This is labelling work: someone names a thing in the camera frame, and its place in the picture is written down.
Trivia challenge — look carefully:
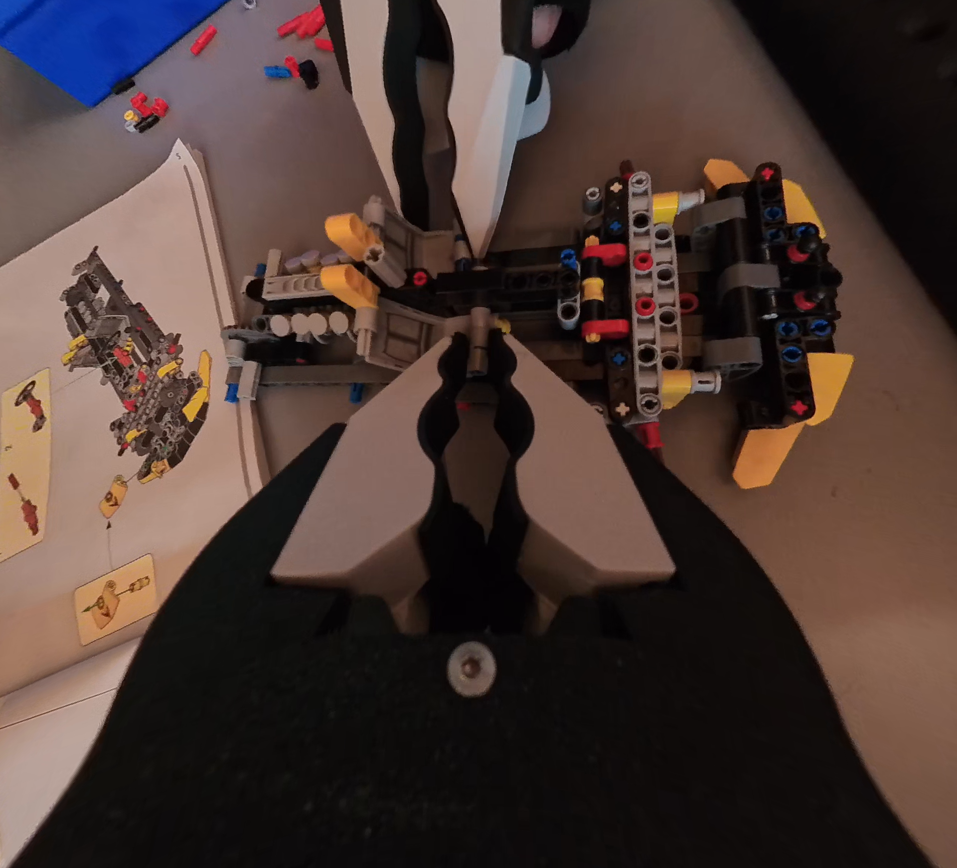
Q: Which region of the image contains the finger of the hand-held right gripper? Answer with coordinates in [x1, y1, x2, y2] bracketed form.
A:
[428, 0, 544, 256]
[332, 0, 432, 228]

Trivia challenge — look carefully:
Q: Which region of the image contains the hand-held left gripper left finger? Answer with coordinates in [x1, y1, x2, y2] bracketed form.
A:
[269, 336, 460, 635]

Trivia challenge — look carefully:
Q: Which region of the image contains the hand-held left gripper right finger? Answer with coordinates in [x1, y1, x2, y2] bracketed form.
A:
[493, 332, 679, 635]

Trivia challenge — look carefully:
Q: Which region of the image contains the grey lego panel piece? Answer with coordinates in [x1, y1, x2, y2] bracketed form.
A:
[400, 219, 459, 271]

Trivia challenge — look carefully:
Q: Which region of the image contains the lego car chassis model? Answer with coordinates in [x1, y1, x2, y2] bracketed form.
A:
[220, 158, 856, 493]

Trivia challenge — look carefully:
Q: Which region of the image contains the open lego instruction booklet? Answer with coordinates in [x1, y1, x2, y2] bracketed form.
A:
[0, 138, 272, 736]

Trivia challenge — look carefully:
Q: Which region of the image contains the pile of red blue pins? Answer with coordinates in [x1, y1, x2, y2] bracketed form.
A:
[122, 0, 339, 137]

